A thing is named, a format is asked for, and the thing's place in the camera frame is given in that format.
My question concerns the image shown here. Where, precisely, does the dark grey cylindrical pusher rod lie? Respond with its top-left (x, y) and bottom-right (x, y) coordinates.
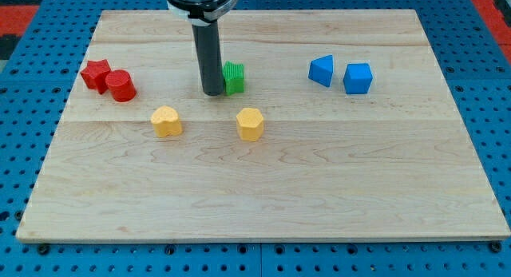
top-left (192, 21), bottom-right (224, 96)

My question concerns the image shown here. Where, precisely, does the yellow heart block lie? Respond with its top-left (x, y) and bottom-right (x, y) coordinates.
top-left (150, 105), bottom-right (183, 137)

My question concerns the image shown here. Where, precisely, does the green star block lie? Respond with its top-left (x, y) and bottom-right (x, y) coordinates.
top-left (222, 61), bottom-right (244, 96)

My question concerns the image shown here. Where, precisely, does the yellow hexagon block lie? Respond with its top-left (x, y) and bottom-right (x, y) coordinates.
top-left (236, 108), bottom-right (264, 141)

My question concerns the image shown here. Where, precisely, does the red cylinder block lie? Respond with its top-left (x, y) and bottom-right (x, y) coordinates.
top-left (105, 69), bottom-right (137, 102)

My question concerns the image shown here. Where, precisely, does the blue triangular prism block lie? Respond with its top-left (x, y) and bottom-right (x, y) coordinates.
top-left (308, 55), bottom-right (334, 87)

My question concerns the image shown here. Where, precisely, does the red star block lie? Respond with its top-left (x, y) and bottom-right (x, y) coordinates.
top-left (80, 59), bottom-right (111, 95)

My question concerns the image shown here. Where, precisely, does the light wooden board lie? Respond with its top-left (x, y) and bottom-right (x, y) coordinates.
top-left (17, 10), bottom-right (510, 243)

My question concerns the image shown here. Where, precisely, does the blue cube block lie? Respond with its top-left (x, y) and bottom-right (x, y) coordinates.
top-left (343, 63), bottom-right (373, 95)

